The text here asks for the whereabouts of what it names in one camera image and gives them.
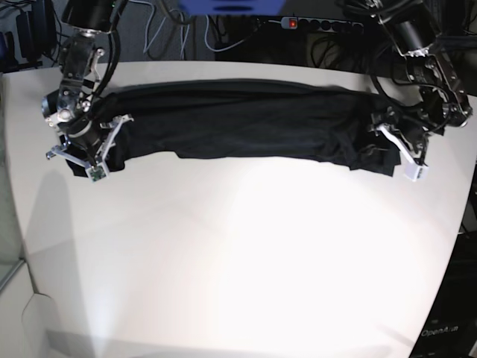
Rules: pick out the black OpenArm base unit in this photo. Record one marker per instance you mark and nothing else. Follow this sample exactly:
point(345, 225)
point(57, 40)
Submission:
point(450, 329)

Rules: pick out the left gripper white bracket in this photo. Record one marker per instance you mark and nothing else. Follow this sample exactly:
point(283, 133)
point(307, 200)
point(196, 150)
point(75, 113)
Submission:
point(412, 148)

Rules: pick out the black power brick on floor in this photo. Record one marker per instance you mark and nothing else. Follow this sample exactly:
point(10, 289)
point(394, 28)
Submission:
point(36, 30)

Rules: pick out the white power strip red switch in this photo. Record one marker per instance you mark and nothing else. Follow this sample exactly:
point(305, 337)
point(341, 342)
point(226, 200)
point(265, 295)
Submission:
point(333, 26)

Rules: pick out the blue box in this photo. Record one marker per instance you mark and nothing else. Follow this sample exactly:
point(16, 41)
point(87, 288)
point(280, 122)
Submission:
point(232, 7)

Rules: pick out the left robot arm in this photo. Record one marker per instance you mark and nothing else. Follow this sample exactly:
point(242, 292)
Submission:
point(414, 35)

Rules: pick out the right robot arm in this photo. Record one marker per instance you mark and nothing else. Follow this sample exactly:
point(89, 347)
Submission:
point(87, 61)

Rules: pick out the black long-sleeve T-shirt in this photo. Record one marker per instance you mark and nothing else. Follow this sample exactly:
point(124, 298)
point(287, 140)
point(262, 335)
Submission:
point(249, 118)

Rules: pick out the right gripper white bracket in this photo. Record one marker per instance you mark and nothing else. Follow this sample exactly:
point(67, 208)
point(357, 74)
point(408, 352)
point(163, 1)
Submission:
point(87, 144)

